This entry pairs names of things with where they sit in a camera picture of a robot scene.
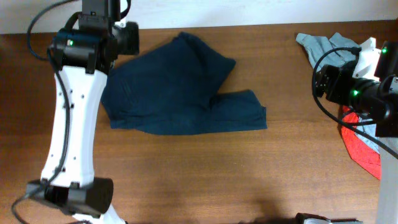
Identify navy blue shorts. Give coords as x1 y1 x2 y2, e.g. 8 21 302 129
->
101 32 267 135

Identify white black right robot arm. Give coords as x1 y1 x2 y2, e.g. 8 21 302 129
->
312 37 397 223

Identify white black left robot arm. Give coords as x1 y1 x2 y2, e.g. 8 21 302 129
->
25 9 138 223

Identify grey t-shirt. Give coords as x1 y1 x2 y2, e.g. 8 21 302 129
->
295 32 381 154

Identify red mesh garment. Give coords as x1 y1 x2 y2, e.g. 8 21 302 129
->
340 112 381 180

